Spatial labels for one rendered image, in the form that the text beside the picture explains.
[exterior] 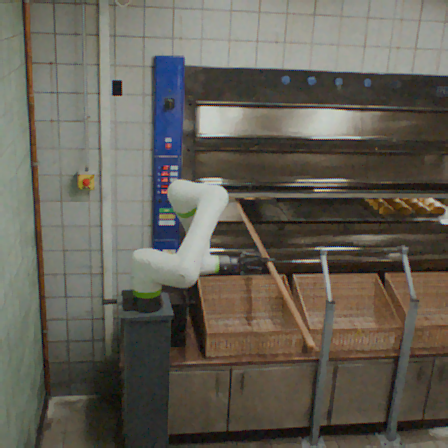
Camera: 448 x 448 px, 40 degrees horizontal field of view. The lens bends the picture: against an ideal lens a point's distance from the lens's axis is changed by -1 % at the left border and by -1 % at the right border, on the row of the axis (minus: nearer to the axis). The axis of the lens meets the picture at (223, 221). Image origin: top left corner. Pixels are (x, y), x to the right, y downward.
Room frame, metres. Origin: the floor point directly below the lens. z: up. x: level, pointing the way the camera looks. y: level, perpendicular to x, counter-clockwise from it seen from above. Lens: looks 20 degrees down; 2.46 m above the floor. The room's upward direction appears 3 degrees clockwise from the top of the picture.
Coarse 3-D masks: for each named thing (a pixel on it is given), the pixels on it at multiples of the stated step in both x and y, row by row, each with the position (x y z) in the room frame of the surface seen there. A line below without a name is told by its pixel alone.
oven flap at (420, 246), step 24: (216, 240) 3.46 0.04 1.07; (240, 240) 3.48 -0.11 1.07; (264, 240) 3.50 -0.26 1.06; (288, 240) 3.53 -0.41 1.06; (312, 240) 3.55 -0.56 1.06; (336, 240) 3.58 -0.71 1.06; (360, 240) 3.60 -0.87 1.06; (384, 240) 3.63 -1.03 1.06; (408, 240) 3.65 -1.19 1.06; (432, 240) 3.68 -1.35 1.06
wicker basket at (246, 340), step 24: (216, 288) 3.38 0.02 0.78; (240, 288) 3.41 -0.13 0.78; (264, 288) 3.44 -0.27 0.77; (288, 288) 3.35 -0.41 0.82; (216, 312) 3.34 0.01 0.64; (240, 312) 3.37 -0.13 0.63; (264, 312) 3.40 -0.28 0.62; (288, 312) 3.30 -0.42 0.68; (216, 336) 2.93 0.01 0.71; (240, 336) 3.16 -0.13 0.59; (264, 336) 2.99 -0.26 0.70; (288, 336) 3.01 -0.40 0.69
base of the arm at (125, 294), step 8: (120, 296) 2.32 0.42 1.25; (128, 296) 2.30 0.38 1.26; (160, 296) 2.34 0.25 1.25; (104, 304) 2.29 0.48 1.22; (120, 304) 2.29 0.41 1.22; (128, 304) 2.29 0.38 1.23; (136, 304) 2.30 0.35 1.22; (144, 304) 2.28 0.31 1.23; (152, 304) 2.29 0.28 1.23; (160, 304) 2.32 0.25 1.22; (144, 312) 2.27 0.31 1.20
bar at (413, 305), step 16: (320, 256) 3.16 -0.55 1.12; (416, 304) 3.01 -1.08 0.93; (320, 352) 2.95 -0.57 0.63; (400, 352) 3.04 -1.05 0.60; (320, 368) 2.93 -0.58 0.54; (400, 368) 3.01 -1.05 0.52; (320, 384) 2.93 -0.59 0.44; (400, 384) 3.01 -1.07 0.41; (320, 400) 2.93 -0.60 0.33; (400, 400) 3.01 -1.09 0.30; (320, 416) 2.93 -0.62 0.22; (384, 432) 3.09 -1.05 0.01
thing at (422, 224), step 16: (224, 224) 3.44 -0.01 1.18; (240, 224) 3.46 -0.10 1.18; (256, 224) 3.47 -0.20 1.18; (272, 224) 3.49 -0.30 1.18; (288, 224) 3.51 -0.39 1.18; (304, 224) 3.52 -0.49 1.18; (320, 224) 3.54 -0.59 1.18; (336, 224) 3.56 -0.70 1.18; (352, 224) 3.57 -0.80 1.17; (368, 224) 3.59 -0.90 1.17; (384, 224) 3.61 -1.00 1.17; (400, 224) 3.62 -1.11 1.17; (416, 224) 3.64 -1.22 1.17; (432, 224) 3.66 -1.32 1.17
